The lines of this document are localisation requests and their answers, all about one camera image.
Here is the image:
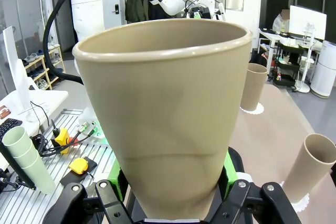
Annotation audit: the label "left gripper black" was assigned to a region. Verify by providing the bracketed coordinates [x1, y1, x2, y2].
[189, 5, 211, 20]

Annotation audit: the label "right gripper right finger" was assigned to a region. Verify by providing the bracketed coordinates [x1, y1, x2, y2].
[207, 147, 302, 224]

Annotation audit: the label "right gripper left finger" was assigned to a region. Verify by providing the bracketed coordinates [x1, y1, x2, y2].
[43, 155, 134, 224]

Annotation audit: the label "white paper doily coaster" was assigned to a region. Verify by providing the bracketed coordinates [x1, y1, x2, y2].
[279, 180, 311, 213]
[240, 103, 265, 116]

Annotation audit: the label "tan plastic cup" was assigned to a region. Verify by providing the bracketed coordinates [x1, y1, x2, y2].
[72, 18, 253, 222]
[240, 62, 268, 112]
[282, 133, 336, 204]

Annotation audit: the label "black rubber pad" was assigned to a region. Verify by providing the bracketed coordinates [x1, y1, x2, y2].
[59, 157, 98, 186]

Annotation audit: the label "pale green plastic cup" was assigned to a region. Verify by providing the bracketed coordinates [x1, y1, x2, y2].
[1, 126, 34, 158]
[20, 162, 56, 195]
[13, 150, 40, 169]

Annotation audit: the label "hanging dark jackets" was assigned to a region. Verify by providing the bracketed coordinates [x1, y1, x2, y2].
[124, 0, 169, 23]

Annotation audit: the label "white office desk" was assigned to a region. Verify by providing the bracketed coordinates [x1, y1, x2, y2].
[258, 27, 323, 51]

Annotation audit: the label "yellow emergency stop box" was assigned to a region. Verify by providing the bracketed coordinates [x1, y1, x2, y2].
[50, 127, 78, 154]

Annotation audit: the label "seated person in white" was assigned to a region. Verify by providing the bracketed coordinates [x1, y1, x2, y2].
[272, 8, 291, 35]

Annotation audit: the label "wide white-backed monitor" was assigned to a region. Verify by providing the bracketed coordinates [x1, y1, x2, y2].
[288, 5, 328, 41]

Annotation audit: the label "black utility cart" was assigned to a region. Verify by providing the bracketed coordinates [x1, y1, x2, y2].
[272, 42, 305, 88]

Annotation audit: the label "white computer desk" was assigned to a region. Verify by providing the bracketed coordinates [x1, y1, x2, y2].
[0, 90, 69, 135]

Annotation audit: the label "black keyboard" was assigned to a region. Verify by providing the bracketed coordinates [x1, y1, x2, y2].
[0, 118, 24, 137]

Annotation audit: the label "white standing fan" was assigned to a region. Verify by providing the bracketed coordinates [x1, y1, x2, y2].
[295, 23, 316, 93]

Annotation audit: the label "white air purifier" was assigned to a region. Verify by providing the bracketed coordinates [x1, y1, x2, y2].
[310, 39, 336, 99]

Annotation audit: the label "dark grey door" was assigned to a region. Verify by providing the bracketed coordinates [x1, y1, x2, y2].
[51, 0, 76, 46]

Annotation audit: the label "wooden shoe rack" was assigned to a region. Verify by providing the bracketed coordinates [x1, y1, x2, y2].
[22, 45, 66, 91]

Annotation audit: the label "white computer monitor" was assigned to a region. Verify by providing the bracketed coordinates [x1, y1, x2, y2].
[2, 26, 36, 114]

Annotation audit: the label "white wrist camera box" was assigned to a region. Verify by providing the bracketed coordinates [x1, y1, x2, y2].
[217, 2, 226, 22]

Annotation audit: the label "slotted aluminium base plate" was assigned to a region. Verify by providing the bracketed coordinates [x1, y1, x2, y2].
[0, 108, 116, 224]

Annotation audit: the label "thick black hose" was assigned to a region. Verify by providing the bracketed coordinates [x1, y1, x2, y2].
[43, 0, 85, 86]

